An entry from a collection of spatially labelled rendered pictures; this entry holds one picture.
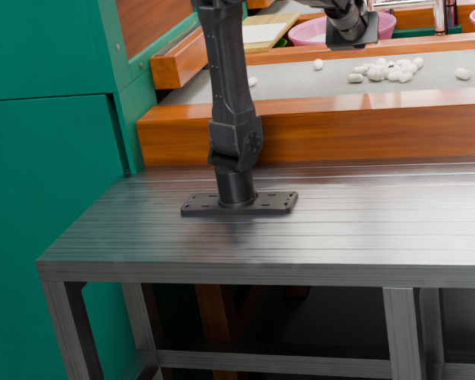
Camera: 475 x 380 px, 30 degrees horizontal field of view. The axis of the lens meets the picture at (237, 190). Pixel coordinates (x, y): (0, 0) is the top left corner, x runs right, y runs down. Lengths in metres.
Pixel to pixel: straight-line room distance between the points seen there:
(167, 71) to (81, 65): 0.20
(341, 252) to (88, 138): 0.66
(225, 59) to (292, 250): 0.33
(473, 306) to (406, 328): 1.11
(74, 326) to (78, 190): 0.40
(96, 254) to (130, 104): 0.40
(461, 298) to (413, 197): 1.02
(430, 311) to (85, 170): 0.74
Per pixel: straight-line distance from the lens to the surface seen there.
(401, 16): 2.34
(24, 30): 1.78
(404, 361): 1.38
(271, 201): 1.51
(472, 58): 1.95
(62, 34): 1.74
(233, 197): 1.50
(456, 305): 2.45
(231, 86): 1.45
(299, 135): 1.67
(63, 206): 1.89
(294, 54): 2.07
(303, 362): 1.75
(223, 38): 1.43
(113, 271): 1.45
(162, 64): 1.85
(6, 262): 2.04
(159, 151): 1.78
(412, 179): 1.56
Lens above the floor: 1.30
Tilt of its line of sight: 23 degrees down
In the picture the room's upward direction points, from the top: 10 degrees counter-clockwise
